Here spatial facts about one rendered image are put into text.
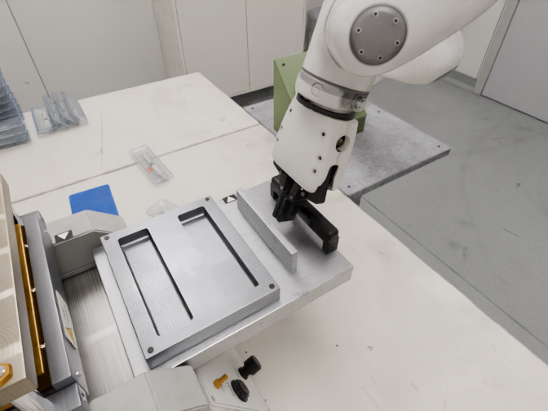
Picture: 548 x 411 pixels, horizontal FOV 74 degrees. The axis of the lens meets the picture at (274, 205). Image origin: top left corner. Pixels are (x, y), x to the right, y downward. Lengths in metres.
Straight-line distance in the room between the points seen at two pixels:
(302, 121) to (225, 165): 0.61
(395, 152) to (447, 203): 1.14
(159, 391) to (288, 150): 0.31
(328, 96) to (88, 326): 0.41
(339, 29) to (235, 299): 0.30
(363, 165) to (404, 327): 0.49
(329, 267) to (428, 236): 1.53
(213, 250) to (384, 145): 0.77
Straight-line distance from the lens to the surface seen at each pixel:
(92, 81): 2.99
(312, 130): 0.44
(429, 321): 0.76
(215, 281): 0.46
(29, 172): 1.21
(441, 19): 0.35
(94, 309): 0.56
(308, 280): 0.49
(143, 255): 0.53
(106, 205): 1.00
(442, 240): 2.02
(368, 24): 0.34
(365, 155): 1.11
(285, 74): 1.09
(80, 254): 0.59
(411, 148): 1.18
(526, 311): 1.92
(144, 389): 0.41
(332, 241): 0.50
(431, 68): 0.82
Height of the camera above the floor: 1.36
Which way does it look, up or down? 43 degrees down
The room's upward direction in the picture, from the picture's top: straight up
